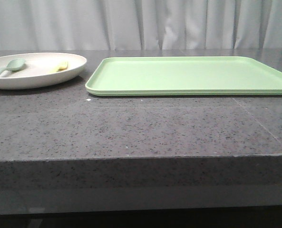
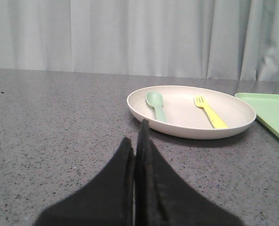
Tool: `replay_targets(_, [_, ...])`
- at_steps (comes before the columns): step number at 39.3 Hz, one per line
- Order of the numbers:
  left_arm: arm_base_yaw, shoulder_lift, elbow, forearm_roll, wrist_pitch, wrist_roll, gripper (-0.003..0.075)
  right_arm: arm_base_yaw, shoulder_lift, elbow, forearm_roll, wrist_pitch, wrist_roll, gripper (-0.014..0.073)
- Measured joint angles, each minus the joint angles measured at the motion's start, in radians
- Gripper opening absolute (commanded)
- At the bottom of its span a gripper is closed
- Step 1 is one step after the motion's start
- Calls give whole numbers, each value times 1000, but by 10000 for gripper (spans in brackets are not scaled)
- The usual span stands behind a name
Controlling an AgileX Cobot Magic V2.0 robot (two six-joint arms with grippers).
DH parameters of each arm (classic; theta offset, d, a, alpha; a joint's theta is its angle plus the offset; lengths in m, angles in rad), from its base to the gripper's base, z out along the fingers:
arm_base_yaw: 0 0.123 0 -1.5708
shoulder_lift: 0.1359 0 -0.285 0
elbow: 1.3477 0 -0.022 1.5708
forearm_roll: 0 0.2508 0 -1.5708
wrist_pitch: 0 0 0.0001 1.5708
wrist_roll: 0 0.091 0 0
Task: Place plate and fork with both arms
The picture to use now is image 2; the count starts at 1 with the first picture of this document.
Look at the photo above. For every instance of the beige round plate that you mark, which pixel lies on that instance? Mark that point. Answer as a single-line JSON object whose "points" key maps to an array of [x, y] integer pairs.
{"points": [[185, 119]]}

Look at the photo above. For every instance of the white curtain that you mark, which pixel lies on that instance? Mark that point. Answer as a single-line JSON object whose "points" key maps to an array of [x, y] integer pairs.
{"points": [[217, 39]]}

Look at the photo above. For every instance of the teal green spoon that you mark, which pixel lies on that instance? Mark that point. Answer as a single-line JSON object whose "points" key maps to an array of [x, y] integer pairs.
{"points": [[155, 100]]}

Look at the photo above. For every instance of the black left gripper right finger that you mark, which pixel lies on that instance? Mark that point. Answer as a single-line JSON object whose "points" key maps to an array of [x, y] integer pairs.
{"points": [[162, 197]]}

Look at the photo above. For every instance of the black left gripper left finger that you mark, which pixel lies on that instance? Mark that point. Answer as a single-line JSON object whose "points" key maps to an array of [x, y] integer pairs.
{"points": [[107, 200]]}

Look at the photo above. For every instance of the light green tray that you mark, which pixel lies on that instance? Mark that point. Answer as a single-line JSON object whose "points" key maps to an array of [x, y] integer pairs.
{"points": [[266, 107]]}

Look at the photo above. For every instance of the yellow plastic fork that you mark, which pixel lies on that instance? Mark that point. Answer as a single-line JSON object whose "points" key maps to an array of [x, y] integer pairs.
{"points": [[213, 117]]}

